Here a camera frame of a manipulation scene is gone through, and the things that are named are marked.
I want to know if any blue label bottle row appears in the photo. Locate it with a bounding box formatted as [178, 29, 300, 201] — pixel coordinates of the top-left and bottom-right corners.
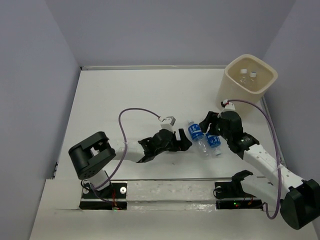
[205, 133, 222, 156]
[187, 120, 211, 159]
[246, 71, 257, 89]

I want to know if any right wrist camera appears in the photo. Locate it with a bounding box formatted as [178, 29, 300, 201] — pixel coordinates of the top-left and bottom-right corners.
[219, 99, 236, 115]

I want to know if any beige plastic bin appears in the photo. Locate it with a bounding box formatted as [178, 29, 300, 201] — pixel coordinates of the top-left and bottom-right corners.
[215, 54, 278, 110]

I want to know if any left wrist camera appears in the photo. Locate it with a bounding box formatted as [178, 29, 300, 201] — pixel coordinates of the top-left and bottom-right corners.
[158, 116, 176, 132]

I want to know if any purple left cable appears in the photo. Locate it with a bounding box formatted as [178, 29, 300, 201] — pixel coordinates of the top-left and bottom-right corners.
[87, 107, 163, 196]

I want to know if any clear unlabelled bottle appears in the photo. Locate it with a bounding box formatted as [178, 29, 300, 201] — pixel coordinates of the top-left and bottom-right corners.
[239, 68, 248, 86]

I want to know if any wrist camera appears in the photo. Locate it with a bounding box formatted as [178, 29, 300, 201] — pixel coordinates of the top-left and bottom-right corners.
[158, 116, 176, 132]
[219, 99, 236, 115]

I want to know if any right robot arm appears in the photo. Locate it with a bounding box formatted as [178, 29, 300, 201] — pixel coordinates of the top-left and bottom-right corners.
[199, 111, 320, 230]

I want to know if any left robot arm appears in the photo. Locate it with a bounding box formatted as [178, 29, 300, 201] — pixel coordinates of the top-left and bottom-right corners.
[68, 128, 192, 199]

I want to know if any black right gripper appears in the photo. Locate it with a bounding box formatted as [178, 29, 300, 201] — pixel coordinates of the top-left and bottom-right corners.
[198, 110, 231, 141]

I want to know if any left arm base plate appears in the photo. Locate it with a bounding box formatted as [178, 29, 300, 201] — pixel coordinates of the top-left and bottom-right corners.
[79, 181, 128, 211]

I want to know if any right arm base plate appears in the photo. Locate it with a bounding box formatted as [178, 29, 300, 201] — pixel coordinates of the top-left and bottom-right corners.
[212, 170, 264, 210]

